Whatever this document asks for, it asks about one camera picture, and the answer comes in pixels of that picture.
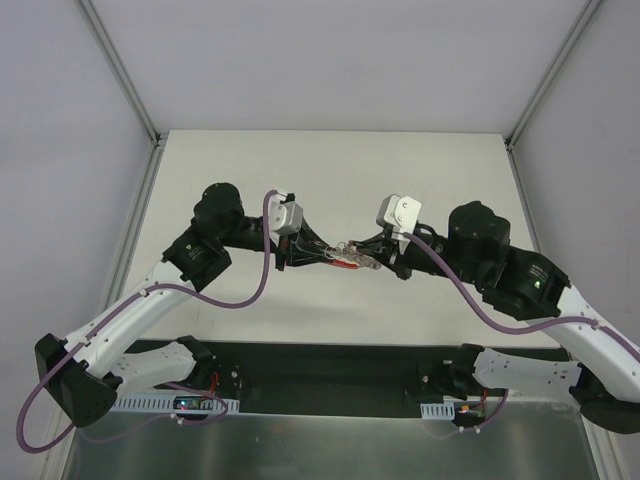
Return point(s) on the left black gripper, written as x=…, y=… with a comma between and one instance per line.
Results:
x=284, y=251

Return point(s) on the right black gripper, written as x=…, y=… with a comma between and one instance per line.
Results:
x=398, y=259

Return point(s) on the red handled key organizer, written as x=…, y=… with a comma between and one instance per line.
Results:
x=345, y=255

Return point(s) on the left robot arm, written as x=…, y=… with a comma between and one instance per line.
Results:
x=91, y=368

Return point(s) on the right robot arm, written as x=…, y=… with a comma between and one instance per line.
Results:
x=516, y=292

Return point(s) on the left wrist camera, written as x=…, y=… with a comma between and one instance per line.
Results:
x=285, y=216

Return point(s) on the right white cable duct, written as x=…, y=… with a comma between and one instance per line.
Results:
x=444, y=411

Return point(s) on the white cable duct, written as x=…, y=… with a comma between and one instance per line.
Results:
x=156, y=403
x=444, y=411

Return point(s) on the left white cable duct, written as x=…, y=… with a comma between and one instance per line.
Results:
x=156, y=403

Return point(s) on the left aluminium frame post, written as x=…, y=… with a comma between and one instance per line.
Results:
x=106, y=45

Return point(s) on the aluminium frame post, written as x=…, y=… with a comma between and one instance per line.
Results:
x=578, y=29
x=106, y=45

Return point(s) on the right aluminium frame post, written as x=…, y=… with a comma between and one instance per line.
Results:
x=578, y=29

